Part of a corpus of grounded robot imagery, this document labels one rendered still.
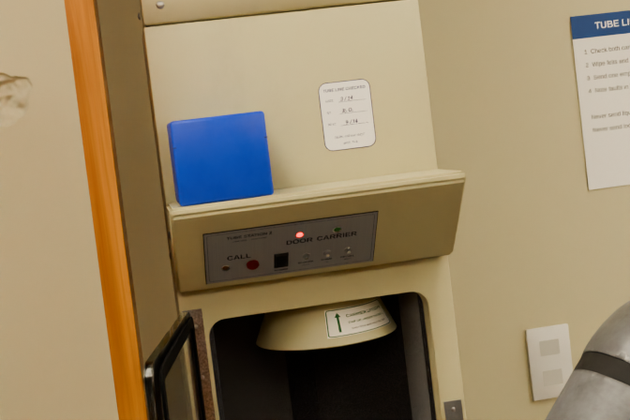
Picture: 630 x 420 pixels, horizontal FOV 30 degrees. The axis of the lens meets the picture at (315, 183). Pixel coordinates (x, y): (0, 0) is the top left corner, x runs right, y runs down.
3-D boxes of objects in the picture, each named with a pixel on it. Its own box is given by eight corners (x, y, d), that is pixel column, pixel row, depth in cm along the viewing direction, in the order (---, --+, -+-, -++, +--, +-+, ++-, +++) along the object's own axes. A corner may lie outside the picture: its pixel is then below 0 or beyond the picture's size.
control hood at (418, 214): (174, 291, 134) (163, 203, 133) (449, 252, 139) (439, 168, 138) (179, 304, 122) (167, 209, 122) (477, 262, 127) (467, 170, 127)
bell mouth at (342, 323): (248, 334, 154) (244, 292, 154) (380, 314, 157) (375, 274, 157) (264, 358, 137) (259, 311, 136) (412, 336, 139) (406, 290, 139)
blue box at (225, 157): (175, 202, 133) (166, 123, 132) (263, 191, 134) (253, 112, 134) (180, 207, 123) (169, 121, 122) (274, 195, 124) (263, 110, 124)
